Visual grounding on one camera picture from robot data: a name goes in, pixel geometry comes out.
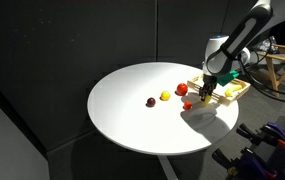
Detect purple orange clamp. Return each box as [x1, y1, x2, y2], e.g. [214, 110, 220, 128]
[212, 148, 278, 180]
[236, 122, 285, 147]

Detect small red toy fruit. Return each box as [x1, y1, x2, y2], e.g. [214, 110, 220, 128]
[183, 101, 192, 110]

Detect wooden slatted tray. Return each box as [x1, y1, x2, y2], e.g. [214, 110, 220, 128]
[187, 75, 250, 106]

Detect yellow toy banana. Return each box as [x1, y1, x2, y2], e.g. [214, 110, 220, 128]
[225, 85, 242, 97]

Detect dark purple toy plum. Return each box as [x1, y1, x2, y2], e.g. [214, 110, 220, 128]
[147, 97, 156, 107]

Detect large red toy tomato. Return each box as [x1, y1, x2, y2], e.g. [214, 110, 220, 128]
[176, 83, 188, 96]

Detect purple orange clamp upper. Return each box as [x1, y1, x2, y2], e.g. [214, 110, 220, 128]
[236, 122, 285, 147]

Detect wooden chair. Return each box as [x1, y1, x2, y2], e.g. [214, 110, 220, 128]
[250, 43, 285, 97]

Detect yellow-orange toy fruit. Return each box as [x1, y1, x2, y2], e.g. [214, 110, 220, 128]
[160, 91, 171, 101]

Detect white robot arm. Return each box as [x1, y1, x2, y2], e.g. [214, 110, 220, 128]
[199, 0, 285, 101]

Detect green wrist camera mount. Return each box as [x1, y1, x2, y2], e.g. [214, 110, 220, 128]
[217, 70, 239, 86]

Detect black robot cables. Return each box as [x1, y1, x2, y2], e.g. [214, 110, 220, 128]
[238, 19, 285, 104]

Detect round white table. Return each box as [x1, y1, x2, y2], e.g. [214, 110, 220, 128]
[87, 62, 239, 180]

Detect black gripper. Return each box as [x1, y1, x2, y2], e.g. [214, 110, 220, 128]
[199, 75, 217, 102]

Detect purple orange clamp lower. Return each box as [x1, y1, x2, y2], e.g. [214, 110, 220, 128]
[212, 148, 278, 180]

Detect pale yellow toy lemon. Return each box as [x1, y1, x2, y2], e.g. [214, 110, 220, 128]
[202, 95, 211, 104]

